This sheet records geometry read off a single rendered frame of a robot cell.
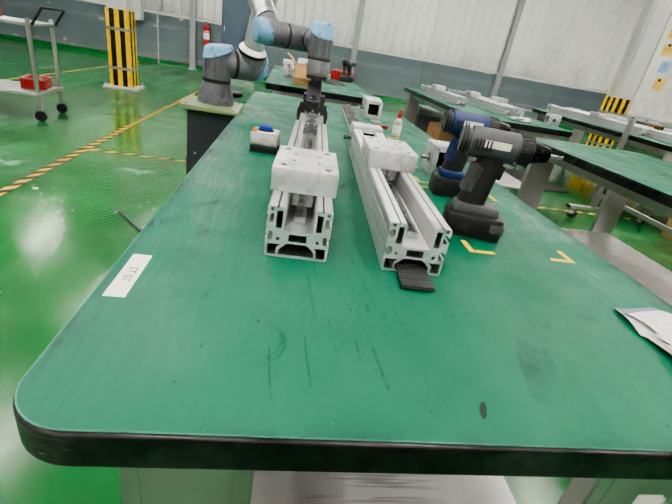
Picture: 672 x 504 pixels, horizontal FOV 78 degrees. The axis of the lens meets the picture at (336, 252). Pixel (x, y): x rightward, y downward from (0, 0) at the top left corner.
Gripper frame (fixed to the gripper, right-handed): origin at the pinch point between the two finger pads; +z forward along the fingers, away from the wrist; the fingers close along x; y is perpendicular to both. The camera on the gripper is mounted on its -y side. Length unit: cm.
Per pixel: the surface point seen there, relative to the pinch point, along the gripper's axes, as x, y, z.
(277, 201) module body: 4, -84, -6
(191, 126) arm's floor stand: 49, 36, 10
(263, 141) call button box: 13.1, -21.9, -1.3
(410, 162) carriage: -23, -54, -9
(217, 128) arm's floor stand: 39, 37, 9
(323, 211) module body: -3, -85, -6
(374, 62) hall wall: -154, 1098, -11
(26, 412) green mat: 21, -119, 2
